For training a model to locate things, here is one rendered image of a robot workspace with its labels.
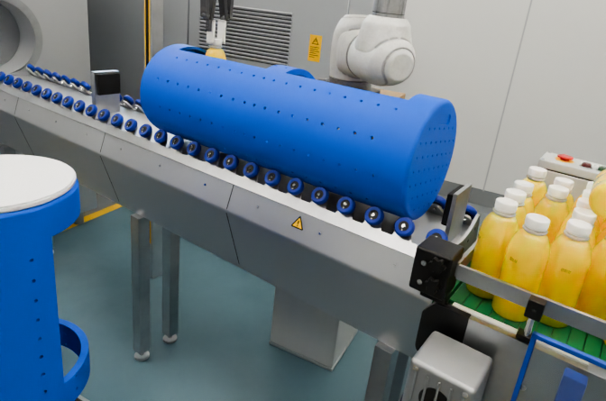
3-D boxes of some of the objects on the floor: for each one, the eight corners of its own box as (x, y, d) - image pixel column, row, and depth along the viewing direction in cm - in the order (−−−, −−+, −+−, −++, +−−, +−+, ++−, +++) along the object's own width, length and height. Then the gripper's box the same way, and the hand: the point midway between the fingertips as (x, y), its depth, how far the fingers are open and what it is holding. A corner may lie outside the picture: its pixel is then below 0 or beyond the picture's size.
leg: (143, 349, 196) (142, 210, 174) (152, 356, 193) (151, 214, 171) (131, 356, 191) (127, 214, 170) (140, 363, 188) (138, 220, 167)
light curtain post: (154, 269, 250) (154, -97, 192) (162, 274, 247) (163, -97, 189) (144, 274, 246) (141, -101, 187) (152, 279, 242) (151, -101, 184)
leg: (170, 332, 207) (172, 199, 185) (179, 339, 204) (182, 205, 182) (160, 339, 202) (160, 204, 181) (169, 346, 199) (169, 208, 178)
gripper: (229, -37, 148) (226, 41, 156) (188, -45, 135) (186, 41, 143) (247, -36, 144) (243, 44, 152) (206, -43, 131) (204, 45, 139)
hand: (215, 31), depth 147 cm, fingers closed on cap, 4 cm apart
